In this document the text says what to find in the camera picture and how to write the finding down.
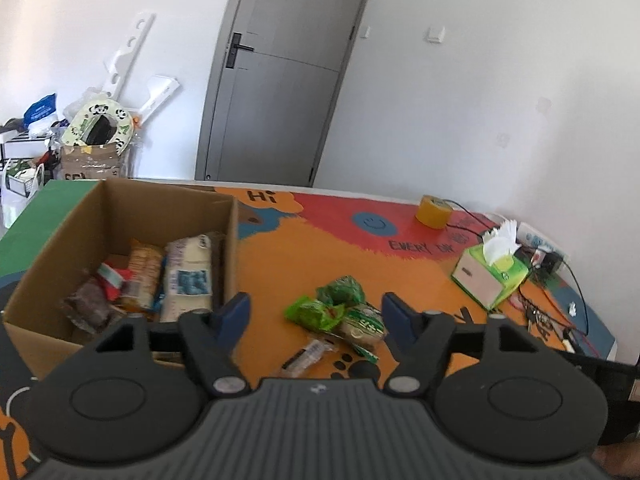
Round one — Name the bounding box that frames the red snack packet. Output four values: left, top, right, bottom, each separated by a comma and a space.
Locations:
96, 262, 134, 302

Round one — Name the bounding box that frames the pale green snack packet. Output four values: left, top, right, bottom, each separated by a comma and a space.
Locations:
334, 304, 387, 364

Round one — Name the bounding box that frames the white blue snack bag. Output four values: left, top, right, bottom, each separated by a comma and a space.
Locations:
160, 234, 213, 323

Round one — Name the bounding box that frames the dark green snack packet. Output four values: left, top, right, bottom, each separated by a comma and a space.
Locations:
316, 275, 367, 308

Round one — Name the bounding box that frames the open cardboard box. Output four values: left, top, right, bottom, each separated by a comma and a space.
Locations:
1, 178, 239, 379

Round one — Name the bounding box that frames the green tissue box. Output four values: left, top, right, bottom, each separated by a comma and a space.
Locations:
451, 220, 528, 311

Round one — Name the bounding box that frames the orange biscuit packet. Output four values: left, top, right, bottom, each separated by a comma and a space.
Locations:
119, 240, 164, 313

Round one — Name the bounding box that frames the clear wrapped small packet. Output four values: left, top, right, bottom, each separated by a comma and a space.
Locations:
274, 338, 338, 379

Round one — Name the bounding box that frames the bunch of keys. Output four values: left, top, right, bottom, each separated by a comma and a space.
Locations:
521, 298, 553, 334

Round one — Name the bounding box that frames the colourful cartoon play mat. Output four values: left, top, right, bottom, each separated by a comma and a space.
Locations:
1, 195, 606, 479

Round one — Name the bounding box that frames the dark brown snack packet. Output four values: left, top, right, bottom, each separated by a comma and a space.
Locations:
58, 278, 118, 335

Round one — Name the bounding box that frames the yellow tape roll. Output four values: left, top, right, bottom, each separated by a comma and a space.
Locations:
416, 195, 452, 230

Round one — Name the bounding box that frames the white power strip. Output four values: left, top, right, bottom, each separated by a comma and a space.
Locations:
516, 222, 568, 259

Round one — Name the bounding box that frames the black power adapter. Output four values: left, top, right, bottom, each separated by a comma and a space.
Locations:
530, 247, 564, 274

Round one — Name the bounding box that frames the brown SF cardboard box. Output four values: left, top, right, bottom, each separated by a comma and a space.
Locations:
60, 143, 125, 181

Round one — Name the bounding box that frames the grey door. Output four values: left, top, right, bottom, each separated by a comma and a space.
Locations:
195, 0, 367, 186

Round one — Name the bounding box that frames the panda child toilet seat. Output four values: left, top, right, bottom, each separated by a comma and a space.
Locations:
61, 98, 134, 155

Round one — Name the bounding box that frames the white plastic shopping bag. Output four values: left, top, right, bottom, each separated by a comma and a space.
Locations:
1, 159, 44, 229

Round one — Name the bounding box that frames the short white foam piece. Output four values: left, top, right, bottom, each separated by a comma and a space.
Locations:
137, 75, 181, 126

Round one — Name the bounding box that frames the black shoe rack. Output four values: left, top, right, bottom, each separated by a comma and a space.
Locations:
1, 127, 54, 174

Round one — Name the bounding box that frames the blue plastic bag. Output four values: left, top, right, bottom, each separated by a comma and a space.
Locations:
23, 93, 56, 129

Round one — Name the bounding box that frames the tall white foam piece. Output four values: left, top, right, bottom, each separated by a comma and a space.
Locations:
102, 11, 156, 101

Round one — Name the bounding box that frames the black cable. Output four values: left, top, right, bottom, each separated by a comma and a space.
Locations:
441, 198, 591, 336

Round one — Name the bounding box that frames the black door handle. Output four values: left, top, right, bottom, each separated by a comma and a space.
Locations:
224, 32, 255, 70

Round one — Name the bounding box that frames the white wall switch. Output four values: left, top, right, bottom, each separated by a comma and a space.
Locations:
425, 26, 446, 44

